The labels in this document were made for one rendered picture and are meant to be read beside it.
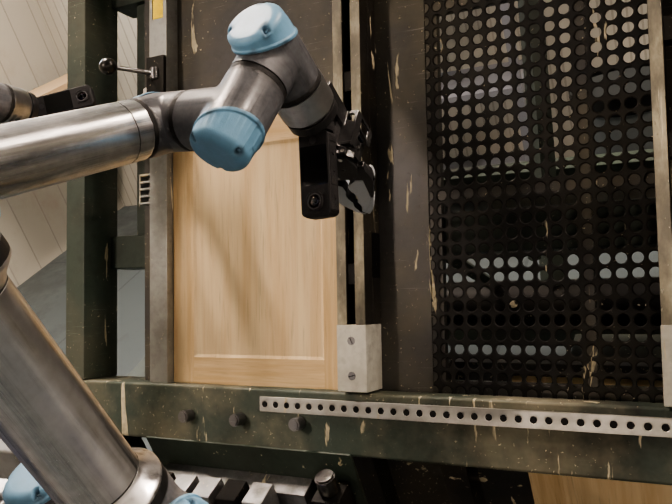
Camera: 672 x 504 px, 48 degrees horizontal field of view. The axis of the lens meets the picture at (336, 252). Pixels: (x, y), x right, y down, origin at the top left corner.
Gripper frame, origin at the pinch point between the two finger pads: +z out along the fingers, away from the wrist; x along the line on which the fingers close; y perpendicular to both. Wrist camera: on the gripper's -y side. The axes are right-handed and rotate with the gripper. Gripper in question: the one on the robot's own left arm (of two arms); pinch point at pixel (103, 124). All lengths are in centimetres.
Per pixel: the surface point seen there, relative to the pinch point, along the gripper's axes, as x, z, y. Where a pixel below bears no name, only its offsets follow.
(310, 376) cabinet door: 66, 11, -23
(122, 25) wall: -220, 254, 170
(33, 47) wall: -233, 236, 234
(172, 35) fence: -17.0, 11.4, -16.4
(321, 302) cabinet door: 53, 12, -31
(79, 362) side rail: 44, 8, 33
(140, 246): 22.4, 16.9, 13.3
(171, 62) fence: -11.0, 11.1, -14.2
